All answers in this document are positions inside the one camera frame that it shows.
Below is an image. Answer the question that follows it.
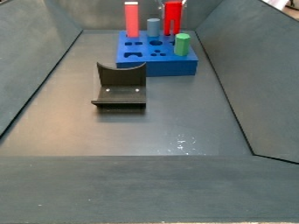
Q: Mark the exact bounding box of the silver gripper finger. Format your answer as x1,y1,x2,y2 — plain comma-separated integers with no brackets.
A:
155,0,164,10
181,0,188,7

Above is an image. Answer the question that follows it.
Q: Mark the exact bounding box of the black curved fixture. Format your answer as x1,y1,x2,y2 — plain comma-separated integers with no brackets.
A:
90,63,145,107

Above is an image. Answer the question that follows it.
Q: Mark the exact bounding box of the light blue cylinder peg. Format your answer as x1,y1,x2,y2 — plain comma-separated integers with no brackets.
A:
147,18,160,37

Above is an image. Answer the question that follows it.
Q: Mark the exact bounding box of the green hexagonal peg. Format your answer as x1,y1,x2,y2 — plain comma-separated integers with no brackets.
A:
173,33,191,56

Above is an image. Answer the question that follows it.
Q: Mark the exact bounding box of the red two-pronged square-circle object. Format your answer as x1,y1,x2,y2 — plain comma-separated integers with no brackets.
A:
163,1,183,36

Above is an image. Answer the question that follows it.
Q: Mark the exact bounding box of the tall red square peg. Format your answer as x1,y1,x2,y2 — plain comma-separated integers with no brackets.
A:
124,2,139,38

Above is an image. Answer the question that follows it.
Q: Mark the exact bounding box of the blue foam shape-sorter block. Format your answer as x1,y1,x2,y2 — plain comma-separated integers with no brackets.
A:
116,31,199,77

